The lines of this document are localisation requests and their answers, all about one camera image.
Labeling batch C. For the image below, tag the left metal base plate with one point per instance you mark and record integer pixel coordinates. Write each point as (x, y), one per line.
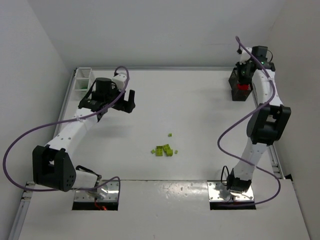
(108, 193)

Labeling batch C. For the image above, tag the red roof lego piece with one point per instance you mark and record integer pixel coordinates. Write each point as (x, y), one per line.
(244, 87)

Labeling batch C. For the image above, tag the lime lego with stud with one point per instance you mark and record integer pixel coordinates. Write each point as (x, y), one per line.
(169, 152)

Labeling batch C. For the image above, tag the white slotted container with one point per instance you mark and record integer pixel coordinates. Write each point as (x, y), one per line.
(84, 77)

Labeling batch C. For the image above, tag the black slotted container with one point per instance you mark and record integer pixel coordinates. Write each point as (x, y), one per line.
(236, 94)

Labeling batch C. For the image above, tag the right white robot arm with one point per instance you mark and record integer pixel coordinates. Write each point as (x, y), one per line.
(255, 73)

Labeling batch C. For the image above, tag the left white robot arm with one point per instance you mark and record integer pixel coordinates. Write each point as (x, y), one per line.
(52, 164)

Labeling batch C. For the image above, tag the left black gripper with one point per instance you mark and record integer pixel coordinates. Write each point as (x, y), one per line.
(122, 104)

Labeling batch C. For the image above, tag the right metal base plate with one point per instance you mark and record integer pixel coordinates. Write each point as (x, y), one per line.
(217, 192)

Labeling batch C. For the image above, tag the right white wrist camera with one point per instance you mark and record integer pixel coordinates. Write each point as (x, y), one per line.
(244, 55)

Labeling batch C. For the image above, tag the metal base plate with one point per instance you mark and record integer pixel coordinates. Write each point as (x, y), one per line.
(217, 192)
(108, 193)

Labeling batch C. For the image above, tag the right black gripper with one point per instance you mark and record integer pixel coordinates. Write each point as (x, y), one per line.
(244, 74)

